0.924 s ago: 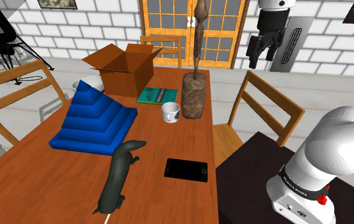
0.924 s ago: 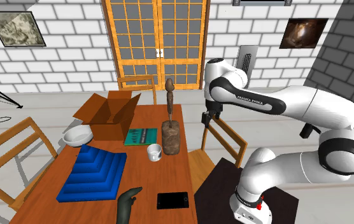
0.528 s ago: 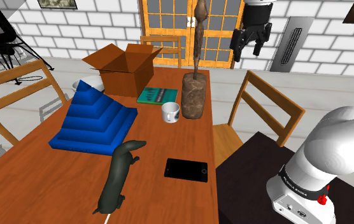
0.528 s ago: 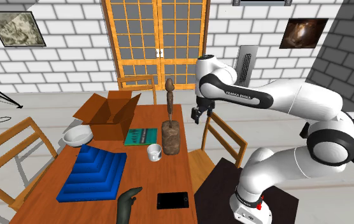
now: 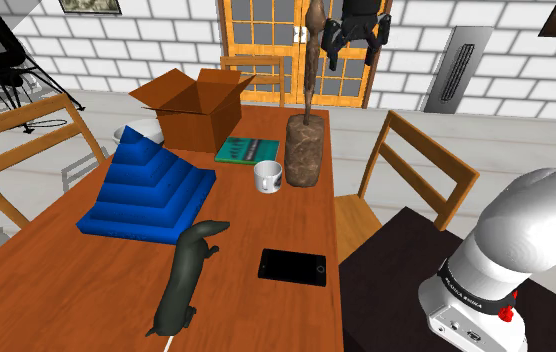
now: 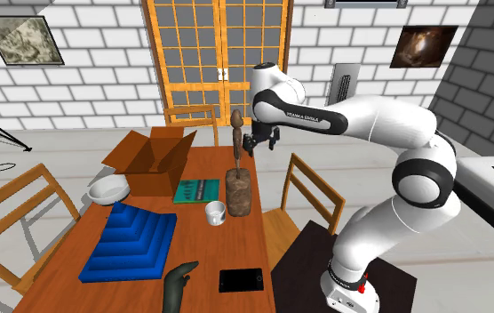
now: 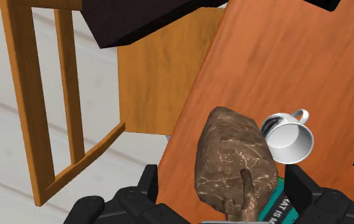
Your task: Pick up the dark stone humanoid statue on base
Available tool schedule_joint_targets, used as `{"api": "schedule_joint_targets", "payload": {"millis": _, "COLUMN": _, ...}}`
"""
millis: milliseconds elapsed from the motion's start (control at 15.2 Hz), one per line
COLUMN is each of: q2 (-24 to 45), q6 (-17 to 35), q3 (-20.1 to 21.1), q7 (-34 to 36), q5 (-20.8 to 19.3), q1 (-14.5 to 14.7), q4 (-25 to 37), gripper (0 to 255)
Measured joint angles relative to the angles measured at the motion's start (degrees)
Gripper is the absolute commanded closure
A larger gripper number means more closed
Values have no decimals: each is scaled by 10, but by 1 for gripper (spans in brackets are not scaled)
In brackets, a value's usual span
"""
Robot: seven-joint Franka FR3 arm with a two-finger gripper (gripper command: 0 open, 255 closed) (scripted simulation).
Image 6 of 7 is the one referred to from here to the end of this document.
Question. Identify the dark brown wall picture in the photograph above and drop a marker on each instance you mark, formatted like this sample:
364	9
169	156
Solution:
422	46

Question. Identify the teal book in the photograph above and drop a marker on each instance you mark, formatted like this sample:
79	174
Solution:
197	190

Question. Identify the dark robot stand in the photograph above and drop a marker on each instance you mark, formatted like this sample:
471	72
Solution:
303	273

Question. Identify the wooden chair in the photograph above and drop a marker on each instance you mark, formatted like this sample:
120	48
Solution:
13	216
292	216
190	115

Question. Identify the brown figure on stone base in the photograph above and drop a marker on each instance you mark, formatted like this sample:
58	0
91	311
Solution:
238	195

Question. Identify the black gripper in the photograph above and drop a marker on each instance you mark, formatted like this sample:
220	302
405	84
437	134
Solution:
263	132

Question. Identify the pale sketch wall picture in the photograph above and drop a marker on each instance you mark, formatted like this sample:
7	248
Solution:
21	40

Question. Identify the black tablet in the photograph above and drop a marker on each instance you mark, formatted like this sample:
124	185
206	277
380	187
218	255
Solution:
241	280

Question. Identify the open brown cardboard box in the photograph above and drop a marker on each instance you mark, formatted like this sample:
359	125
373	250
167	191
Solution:
154	167

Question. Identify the orange framed glass door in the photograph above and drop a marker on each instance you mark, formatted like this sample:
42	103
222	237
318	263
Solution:
219	56

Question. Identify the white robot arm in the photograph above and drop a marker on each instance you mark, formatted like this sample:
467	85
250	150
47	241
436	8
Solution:
385	123

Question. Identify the blue stepped pyramid block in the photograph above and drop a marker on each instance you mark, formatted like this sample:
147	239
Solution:
132	242

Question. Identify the brown wooden table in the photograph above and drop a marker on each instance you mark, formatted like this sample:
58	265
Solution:
216	247

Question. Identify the white bed with blue cloth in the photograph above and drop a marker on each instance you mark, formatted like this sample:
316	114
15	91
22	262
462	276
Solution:
485	190

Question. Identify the grey wall vent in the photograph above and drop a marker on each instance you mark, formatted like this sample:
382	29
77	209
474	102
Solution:
366	3

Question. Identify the grey wall panel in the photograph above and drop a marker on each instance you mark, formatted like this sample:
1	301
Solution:
343	83

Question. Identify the white mug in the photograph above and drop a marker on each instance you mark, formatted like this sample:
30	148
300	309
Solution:
215	213

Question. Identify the white bowl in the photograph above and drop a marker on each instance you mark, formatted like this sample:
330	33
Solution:
108	190

